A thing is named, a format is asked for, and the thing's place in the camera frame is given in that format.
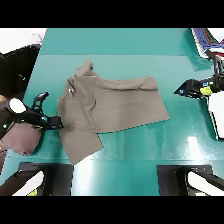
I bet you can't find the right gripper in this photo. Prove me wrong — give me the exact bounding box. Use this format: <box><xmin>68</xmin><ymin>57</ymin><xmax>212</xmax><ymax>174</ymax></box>
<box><xmin>179</xmin><ymin>78</ymin><xmax>206</xmax><ymax>100</ymax></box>

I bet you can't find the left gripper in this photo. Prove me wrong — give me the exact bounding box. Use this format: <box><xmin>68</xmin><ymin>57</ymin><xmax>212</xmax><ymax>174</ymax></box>
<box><xmin>41</xmin><ymin>114</ymin><xmax>65</xmax><ymax>132</ymax></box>

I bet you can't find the grey-brown T-shirt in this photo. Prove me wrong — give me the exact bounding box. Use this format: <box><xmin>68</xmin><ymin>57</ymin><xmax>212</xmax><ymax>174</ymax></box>
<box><xmin>56</xmin><ymin>59</ymin><xmax>171</xmax><ymax>166</ymax></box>

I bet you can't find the dark red garment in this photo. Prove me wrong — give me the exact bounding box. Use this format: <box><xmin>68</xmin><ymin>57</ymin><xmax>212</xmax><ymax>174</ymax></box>
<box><xmin>0</xmin><ymin>122</ymin><xmax>43</xmax><ymax>157</ymax></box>

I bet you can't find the heap of clothes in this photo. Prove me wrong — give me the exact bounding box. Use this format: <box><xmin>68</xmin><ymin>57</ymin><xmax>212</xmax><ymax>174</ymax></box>
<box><xmin>190</xmin><ymin>27</ymin><xmax>224</xmax><ymax>61</ymax></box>

